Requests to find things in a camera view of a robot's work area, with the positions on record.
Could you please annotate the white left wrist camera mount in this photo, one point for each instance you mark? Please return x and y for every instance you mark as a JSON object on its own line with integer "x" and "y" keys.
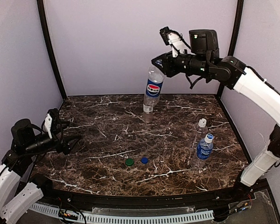
{"x": 48, "y": 124}

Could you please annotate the black frame post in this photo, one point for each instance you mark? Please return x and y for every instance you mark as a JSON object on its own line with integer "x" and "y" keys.
{"x": 236, "y": 27}
{"x": 49, "y": 47}

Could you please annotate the white slotted cable duct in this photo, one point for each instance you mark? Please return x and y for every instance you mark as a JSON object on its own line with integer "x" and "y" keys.
{"x": 182, "y": 215}

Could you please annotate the green bottle cap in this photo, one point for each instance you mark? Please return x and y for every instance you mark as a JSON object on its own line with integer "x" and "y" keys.
{"x": 129, "y": 162}

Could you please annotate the black table rail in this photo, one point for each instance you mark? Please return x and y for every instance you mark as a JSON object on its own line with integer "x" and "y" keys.
{"x": 216, "y": 200}
{"x": 234, "y": 129}

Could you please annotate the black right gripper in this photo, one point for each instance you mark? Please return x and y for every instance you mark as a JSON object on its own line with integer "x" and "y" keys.
{"x": 171, "y": 66}

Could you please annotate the clear bottle white cap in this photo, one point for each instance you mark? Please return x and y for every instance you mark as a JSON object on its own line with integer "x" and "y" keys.
{"x": 199, "y": 131}

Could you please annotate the black right table rail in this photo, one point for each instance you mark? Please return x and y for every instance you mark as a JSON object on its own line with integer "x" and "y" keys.
{"x": 234, "y": 129}

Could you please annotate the black left frame post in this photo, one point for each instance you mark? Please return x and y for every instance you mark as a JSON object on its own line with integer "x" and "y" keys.
{"x": 49, "y": 47}

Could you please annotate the black front table rail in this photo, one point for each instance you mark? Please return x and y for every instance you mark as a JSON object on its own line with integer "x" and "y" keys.
{"x": 216, "y": 200}

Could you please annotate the black right frame post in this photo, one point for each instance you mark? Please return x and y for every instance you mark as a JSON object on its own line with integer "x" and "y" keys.
{"x": 236, "y": 27}

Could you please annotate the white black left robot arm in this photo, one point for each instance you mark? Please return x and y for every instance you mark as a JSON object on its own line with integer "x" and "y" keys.
{"x": 28, "y": 141}

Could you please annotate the clear bottle blue label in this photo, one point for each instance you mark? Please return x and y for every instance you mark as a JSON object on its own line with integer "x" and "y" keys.
{"x": 203, "y": 151}

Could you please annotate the clear Pepsi bottle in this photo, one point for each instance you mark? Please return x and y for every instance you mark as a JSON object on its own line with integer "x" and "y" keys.
{"x": 153, "y": 89}

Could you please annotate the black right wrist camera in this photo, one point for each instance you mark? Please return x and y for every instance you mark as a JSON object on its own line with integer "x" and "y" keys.
{"x": 175, "y": 40}

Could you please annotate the blue bottle cap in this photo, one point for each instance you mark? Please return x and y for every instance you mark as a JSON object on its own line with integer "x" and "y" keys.
{"x": 144, "y": 160}

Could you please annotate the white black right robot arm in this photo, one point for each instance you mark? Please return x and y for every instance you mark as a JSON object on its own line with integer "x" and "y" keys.
{"x": 201, "y": 57}

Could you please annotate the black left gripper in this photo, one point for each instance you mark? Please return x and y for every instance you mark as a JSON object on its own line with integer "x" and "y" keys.
{"x": 59, "y": 142}

